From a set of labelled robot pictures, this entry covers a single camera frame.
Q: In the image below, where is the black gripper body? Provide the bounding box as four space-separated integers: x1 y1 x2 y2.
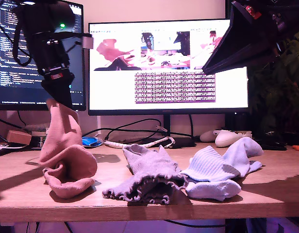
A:
30 31 75 84

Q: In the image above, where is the pink sock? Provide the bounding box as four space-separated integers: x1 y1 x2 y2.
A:
42 167 96 200
39 98 98 184

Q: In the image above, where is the grey frilled cuff sock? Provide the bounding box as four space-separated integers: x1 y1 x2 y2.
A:
102 178 179 205
122 143 188 195

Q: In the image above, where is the white ribbed sock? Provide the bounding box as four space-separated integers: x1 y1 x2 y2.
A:
185 160 263 202
178 137 264 183

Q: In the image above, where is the dark code screen monitor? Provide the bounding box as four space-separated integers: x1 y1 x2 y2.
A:
0 0 86 112

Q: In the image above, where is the bright screen black monitor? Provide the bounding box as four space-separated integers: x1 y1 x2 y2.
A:
87 19 249 148

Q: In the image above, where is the green leafy houseplant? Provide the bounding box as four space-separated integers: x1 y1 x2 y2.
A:
248 31 299 136

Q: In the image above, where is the blue plastic bag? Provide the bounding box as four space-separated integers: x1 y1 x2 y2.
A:
81 136 103 148

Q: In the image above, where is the green printed small box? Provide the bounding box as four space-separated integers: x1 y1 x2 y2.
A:
30 136 46 148

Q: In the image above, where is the small cardboard box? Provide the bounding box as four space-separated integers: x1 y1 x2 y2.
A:
6 130 33 146

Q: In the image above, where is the black keyboard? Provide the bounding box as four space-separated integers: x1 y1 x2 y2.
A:
0 142 29 156

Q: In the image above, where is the white game controller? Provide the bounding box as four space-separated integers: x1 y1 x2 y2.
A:
215 130 252 148

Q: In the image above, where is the beige computer mouse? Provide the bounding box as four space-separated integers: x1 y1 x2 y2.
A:
199 131 217 143

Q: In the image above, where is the black pouch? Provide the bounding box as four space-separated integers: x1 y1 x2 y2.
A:
252 137 287 151

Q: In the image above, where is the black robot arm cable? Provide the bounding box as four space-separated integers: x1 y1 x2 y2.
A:
12 23 33 67

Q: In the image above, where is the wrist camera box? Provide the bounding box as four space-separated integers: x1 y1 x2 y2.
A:
52 33 94 49

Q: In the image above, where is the black monitor cable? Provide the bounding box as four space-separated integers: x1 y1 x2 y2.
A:
187 115 196 143
17 111 28 127

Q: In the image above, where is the white spiral cable wrap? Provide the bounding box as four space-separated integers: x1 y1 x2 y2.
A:
103 136 176 149

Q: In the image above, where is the black cable under table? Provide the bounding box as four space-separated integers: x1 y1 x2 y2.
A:
163 219 227 229

